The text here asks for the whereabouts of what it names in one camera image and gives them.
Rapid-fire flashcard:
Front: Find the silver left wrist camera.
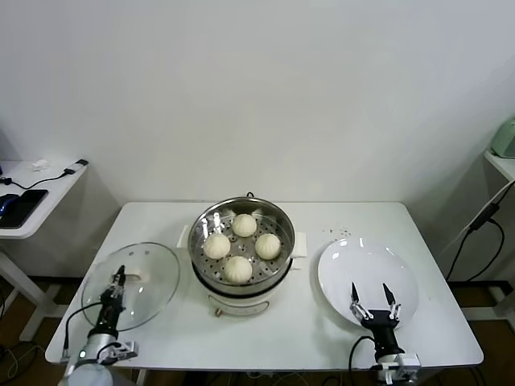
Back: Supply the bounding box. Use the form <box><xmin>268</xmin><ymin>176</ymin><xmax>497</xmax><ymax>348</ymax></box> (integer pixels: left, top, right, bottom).
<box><xmin>96</xmin><ymin>340</ymin><xmax>140</xmax><ymax>365</ymax></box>

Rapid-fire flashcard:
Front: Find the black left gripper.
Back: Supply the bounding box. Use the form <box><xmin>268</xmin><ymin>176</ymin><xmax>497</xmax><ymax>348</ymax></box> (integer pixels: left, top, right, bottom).
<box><xmin>95</xmin><ymin>264</ymin><xmax>126</xmax><ymax>333</ymax></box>

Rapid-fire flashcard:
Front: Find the black power adapter cable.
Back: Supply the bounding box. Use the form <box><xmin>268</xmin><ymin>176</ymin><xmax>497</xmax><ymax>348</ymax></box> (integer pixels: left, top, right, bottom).
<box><xmin>440</xmin><ymin>183</ymin><xmax>515</xmax><ymax>282</ymax></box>

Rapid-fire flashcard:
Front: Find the white side desk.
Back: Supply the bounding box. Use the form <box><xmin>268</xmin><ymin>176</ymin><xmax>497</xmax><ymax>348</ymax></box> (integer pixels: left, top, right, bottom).
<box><xmin>0</xmin><ymin>159</ymin><xmax>90</xmax><ymax>343</ymax></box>

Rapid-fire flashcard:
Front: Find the white round plate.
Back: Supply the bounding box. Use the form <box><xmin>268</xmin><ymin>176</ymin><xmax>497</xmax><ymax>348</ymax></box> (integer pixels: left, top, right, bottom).
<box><xmin>317</xmin><ymin>237</ymin><xmax>421</xmax><ymax>331</ymax></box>

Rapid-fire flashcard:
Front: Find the steel steamer basket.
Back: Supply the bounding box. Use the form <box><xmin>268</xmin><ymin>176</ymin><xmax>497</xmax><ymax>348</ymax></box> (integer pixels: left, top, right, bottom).
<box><xmin>187</xmin><ymin>195</ymin><xmax>297</xmax><ymax>287</ymax></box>

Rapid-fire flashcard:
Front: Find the glass pot lid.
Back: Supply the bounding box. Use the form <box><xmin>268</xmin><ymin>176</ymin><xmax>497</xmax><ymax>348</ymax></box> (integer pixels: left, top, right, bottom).
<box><xmin>80</xmin><ymin>241</ymin><xmax>181</xmax><ymax>331</ymax></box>

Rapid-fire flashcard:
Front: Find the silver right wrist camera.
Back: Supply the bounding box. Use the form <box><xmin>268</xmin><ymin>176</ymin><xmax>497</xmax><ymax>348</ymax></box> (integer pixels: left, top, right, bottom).
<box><xmin>372</xmin><ymin>352</ymin><xmax>420</xmax><ymax>383</ymax></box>

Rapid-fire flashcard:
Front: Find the green appliance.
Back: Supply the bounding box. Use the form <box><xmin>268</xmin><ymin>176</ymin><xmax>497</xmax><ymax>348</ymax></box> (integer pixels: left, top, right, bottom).
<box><xmin>489</xmin><ymin>115</ymin><xmax>515</xmax><ymax>158</ymax></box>

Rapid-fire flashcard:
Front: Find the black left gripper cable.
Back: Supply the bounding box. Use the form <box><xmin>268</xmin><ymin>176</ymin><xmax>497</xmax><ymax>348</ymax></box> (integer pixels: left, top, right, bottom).
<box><xmin>60</xmin><ymin>301</ymin><xmax>104</xmax><ymax>363</ymax></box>

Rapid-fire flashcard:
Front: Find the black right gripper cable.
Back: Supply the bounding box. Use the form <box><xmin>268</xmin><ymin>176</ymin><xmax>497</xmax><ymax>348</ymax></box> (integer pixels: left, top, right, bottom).
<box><xmin>348</xmin><ymin>335</ymin><xmax>381</xmax><ymax>373</ymax></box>

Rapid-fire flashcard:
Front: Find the white steamed baozi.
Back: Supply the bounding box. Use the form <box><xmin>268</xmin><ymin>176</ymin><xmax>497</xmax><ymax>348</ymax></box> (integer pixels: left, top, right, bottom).
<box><xmin>255</xmin><ymin>233</ymin><xmax>282</xmax><ymax>261</ymax></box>
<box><xmin>232</xmin><ymin>213</ymin><xmax>258</xmax><ymax>238</ymax></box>
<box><xmin>223</xmin><ymin>256</ymin><xmax>253</xmax><ymax>283</ymax></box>
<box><xmin>204</xmin><ymin>233</ymin><xmax>231</xmax><ymax>259</ymax></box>

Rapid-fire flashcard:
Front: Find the white electric cooker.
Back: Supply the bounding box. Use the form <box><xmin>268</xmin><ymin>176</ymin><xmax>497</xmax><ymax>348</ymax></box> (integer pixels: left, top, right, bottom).
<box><xmin>176</xmin><ymin>224</ymin><xmax>310</xmax><ymax>318</ymax></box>

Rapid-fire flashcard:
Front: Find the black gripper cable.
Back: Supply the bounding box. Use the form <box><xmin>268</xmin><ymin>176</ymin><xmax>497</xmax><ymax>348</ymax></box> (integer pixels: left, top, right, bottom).
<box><xmin>60</xmin><ymin>301</ymin><xmax>104</xmax><ymax>363</ymax></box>
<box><xmin>348</xmin><ymin>335</ymin><xmax>381</xmax><ymax>373</ymax></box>

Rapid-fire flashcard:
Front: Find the black usb cable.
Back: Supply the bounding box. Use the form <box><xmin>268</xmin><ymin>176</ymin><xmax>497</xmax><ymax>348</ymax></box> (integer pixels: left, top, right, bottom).
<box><xmin>0</xmin><ymin>158</ymin><xmax>90</xmax><ymax>190</ymax></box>

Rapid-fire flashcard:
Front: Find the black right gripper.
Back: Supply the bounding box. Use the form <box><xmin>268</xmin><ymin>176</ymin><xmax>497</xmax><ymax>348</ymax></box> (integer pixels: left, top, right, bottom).
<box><xmin>348</xmin><ymin>281</ymin><xmax>402</xmax><ymax>359</ymax></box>

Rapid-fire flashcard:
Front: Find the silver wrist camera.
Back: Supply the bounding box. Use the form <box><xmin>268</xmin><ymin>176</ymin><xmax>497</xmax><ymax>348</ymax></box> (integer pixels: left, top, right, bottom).
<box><xmin>96</xmin><ymin>340</ymin><xmax>140</xmax><ymax>365</ymax></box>
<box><xmin>372</xmin><ymin>352</ymin><xmax>420</xmax><ymax>383</ymax></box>

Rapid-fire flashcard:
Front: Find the black smartphone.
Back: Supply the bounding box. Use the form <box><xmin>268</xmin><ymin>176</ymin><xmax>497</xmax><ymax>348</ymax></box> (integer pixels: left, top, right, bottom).
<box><xmin>0</xmin><ymin>187</ymin><xmax>49</xmax><ymax>228</ymax></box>

